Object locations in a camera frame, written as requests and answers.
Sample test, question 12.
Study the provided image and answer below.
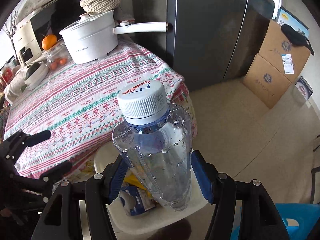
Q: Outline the yellow snack wrapper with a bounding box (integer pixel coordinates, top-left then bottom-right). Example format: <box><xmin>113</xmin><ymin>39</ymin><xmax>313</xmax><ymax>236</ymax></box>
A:
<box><xmin>124</xmin><ymin>173</ymin><xmax>147</xmax><ymax>191</ymax></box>

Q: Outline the blue white carton box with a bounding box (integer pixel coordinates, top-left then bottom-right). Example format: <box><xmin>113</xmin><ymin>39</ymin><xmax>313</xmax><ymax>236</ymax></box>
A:
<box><xmin>119</xmin><ymin>186</ymin><xmax>156</xmax><ymax>216</ymax></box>

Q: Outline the clear plastic water bottle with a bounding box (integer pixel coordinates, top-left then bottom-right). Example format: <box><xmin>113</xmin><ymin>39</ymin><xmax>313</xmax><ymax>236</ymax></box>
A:
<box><xmin>112</xmin><ymin>80</ymin><xmax>192</xmax><ymax>211</ymax></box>

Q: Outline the white plastic trash bin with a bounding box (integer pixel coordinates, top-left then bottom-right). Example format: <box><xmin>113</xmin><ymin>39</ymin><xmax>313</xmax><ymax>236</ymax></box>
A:
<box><xmin>94</xmin><ymin>141</ymin><xmax>208</xmax><ymax>235</ymax></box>

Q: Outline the dotted white cloth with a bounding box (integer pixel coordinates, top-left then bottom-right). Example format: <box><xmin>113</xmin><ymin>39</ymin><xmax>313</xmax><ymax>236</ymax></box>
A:
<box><xmin>4</xmin><ymin>67</ymin><xmax>28</xmax><ymax>105</ymax></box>

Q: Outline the patterned tablecloth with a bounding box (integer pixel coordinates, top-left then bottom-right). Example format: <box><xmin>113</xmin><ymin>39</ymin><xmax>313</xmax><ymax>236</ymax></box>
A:
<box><xmin>4</xmin><ymin>40</ymin><xmax>184</xmax><ymax>179</ymax></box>

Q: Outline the white bowl stack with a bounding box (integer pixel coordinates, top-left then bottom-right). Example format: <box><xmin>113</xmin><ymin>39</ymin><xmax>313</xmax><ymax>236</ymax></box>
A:
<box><xmin>21</xmin><ymin>63</ymin><xmax>49</xmax><ymax>92</ymax></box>

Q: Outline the red tea tin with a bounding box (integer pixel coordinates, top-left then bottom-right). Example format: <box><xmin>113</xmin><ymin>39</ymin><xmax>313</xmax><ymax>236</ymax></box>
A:
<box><xmin>1</xmin><ymin>66</ymin><xmax>13</xmax><ymax>85</ymax></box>

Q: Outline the dark green squash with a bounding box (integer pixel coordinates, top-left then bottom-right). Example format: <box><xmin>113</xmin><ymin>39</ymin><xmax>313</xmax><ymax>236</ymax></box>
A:
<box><xmin>25</xmin><ymin>62</ymin><xmax>41</xmax><ymax>79</ymax></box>

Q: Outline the glass teapot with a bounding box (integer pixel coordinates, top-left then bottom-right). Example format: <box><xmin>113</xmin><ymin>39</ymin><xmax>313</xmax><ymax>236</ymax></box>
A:
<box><xmin>45</xmin><ymin>44</ymin><xmax>71</xmax><ymax>71</ymax></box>

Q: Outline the cream air fryer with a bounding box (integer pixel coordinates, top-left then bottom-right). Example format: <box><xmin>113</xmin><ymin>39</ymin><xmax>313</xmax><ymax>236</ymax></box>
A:
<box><xmin>13</xmin><ymin>21</ymin><xmax>42</xmax><ymax>66</ymax></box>

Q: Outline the orange tangerine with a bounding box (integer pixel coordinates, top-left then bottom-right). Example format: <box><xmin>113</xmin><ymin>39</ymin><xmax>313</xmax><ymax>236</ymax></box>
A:
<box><xmin>41</xmin><ymin>34</ymin><xmax>57</xmax><ymax>50</ymax></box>

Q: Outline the blue plastic stool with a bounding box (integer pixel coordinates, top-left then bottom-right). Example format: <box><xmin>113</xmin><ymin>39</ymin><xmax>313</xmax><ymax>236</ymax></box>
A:
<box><xmin>231</xmin><ymin>203</ymin><xmax>320</xmax><ymax>240</ymax></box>

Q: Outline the lower cardboard box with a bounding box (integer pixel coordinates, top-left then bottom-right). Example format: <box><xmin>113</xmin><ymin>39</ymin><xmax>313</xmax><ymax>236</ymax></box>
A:
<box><xmin>243</xmin><ymin>54</ymin><xmax>291</xmax><ymax>109</ymax></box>

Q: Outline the cardboard box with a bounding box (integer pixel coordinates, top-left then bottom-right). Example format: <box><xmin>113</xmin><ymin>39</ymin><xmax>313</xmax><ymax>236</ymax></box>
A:
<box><xmin>243</xmin><ymin>54</ymin><xmax>291</xmax><ymax>109</ymax></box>
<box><xmin>258</xmin><ymin>21</ymin><xmax>311</xmax><ymax>83</ymax></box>

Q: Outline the black microwave oven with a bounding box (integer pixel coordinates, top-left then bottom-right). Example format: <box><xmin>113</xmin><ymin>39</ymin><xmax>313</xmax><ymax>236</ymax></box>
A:
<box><xmin>31</xmin><ymin>0</ymin><xmax>85</xmax><ymax>50</ymax></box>

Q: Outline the white electric pot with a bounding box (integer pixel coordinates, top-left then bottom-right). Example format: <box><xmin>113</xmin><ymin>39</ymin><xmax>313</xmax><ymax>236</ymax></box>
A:
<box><xmin>60</xmin><ymin>10</ymin><xmax>169</xmax><ymax>64</ymax></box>

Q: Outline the dried twig vase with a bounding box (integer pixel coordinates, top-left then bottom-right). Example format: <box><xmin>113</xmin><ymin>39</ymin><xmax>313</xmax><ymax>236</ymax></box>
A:
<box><xmin>2</xmin><ymin>10</ymin><xmax>18</xmax><ymax>62</ymax></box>

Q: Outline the small dark white box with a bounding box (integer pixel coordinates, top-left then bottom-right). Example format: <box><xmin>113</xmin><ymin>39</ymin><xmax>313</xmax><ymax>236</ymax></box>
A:
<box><xmin>295</xmin><ymin>75</ymin><xmax>313</xmax><ymax>101</ymax></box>

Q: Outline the upper cardboard box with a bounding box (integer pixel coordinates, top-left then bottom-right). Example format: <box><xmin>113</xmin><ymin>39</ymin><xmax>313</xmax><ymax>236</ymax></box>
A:
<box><xmin>258</xmin><ymin>21</ymin><xmax>311</xmax><ymax>83</ymax></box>

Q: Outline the dark grey refrigerator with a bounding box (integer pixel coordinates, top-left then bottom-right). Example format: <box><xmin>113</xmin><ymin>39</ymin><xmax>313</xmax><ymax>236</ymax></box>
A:
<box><xmin>132</xmin><ymin>0</ymin><xmax>274</xmax><ymax>91</ymax></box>

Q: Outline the woven straw basket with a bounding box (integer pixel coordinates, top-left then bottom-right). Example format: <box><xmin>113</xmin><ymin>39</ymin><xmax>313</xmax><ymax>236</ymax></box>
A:
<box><xmin>80</xmin><ymin>0</ymin><xmax>121</xmax><ymax>14</ymax></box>

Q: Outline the black cap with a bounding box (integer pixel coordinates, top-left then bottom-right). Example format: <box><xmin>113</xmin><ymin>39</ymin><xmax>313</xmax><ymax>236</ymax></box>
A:
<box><xmin>281</xmin><ymin>24</ymin><xmax>315</xmax><ymax>56</ymax></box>

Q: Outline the blue yellow product box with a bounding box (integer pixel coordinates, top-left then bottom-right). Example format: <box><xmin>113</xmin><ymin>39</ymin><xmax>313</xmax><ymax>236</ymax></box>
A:
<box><xmin>276</xmin><ymin>7</ymin><xmax>309</xmax><ymax>38</ymax></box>

